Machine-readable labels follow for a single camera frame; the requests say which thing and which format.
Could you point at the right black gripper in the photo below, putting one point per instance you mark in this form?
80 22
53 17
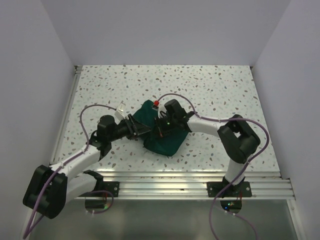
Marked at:
159 130

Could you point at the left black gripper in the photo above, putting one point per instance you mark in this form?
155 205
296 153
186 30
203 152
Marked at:
134 128

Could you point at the green surgical cloth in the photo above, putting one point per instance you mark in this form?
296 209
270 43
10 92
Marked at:
167 145

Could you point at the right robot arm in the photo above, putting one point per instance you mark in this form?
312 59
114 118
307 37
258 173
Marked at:
237 137

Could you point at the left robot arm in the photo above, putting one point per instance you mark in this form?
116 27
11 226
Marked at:
51 187

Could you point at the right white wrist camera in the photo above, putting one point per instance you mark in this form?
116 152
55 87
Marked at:
159 108

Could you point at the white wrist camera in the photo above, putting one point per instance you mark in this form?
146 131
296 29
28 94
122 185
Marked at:
120 113
159 108

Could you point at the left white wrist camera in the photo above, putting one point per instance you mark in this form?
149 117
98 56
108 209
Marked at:
120 113

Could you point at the aluminium front rail frame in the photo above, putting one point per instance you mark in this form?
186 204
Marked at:
173 185

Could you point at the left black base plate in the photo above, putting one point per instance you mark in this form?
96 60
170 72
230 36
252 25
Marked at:
107 188

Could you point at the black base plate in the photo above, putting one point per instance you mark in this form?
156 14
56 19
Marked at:
243 189
107 188

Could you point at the aluminium left side rail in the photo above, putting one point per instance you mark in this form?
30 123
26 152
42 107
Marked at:
61 132

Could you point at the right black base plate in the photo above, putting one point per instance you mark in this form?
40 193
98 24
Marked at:
243 189

